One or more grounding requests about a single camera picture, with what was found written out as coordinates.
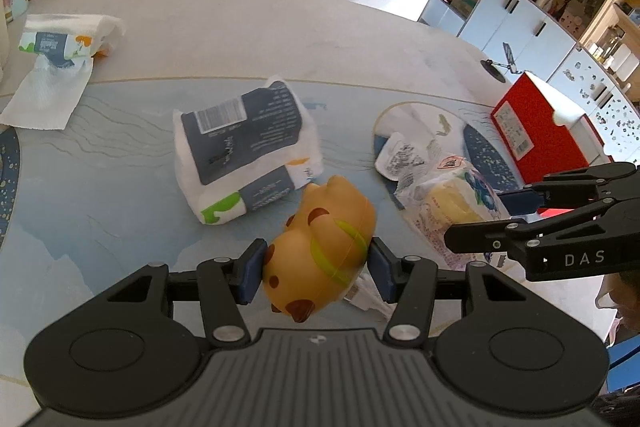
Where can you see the opened paper towel pack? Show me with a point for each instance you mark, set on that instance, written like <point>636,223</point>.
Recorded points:
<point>60,42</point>

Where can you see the yellow toy dog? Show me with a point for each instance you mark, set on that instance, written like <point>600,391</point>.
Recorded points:
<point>320,247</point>

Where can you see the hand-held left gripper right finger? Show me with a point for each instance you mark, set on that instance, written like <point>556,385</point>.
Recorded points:
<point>380,272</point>

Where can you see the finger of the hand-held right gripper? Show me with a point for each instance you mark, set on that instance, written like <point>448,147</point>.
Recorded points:
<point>522,201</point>
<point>475,238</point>

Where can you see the grey phone stand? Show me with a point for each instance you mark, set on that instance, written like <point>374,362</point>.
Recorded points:
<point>500,69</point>

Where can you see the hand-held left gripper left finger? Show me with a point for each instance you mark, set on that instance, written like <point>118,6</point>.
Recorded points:
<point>252,269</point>

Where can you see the bread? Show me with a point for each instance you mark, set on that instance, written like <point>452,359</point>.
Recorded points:
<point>450,202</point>

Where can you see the white printed sachet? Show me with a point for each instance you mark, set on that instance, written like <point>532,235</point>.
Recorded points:
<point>400,154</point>

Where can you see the white wooden wall cabinet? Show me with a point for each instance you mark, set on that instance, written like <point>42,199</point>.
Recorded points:
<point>530,22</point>

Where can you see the white navy tissue pack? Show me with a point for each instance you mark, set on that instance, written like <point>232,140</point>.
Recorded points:
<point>240,142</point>

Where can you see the white oval table desktop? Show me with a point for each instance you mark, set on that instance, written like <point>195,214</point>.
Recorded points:
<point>200,22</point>

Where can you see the red cardboard box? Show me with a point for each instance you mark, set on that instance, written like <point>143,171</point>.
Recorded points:
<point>535,132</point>

